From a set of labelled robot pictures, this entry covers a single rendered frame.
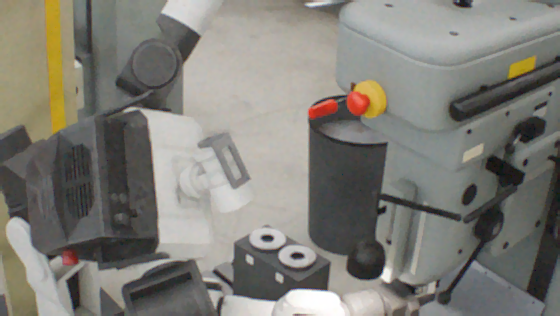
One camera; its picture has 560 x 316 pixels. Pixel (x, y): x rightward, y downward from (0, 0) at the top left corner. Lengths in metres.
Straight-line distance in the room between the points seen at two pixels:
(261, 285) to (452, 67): 0.98
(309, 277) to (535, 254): 0.56
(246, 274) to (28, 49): 1.27
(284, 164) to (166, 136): 3.20
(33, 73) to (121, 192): 1.70
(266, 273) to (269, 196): 2.31
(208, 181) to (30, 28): 1.64
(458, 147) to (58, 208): 0.69
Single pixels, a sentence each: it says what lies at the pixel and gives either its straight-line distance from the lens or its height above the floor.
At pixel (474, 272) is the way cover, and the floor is 1.07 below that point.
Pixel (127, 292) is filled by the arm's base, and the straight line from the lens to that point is 1.44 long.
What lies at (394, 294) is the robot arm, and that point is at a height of 1.26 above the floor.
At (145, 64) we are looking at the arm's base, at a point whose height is 1.77.
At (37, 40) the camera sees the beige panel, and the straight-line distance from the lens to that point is 2.98.
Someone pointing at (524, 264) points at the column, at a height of 1.16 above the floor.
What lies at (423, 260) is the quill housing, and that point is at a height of 1.40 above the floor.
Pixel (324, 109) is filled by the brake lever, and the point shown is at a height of 1.71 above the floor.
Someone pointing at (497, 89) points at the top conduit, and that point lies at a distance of 1.38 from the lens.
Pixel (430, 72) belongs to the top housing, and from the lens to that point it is 1.30.
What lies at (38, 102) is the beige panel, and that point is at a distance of 3.07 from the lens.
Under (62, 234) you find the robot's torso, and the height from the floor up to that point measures 1.55.
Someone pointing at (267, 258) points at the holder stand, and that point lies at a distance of 2.05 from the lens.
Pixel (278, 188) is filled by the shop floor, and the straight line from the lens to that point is 4.42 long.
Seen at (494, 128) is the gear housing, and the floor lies 1.69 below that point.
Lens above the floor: 2.36
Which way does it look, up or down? 30 degrees down
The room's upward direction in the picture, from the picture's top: 3 degrees clockwise
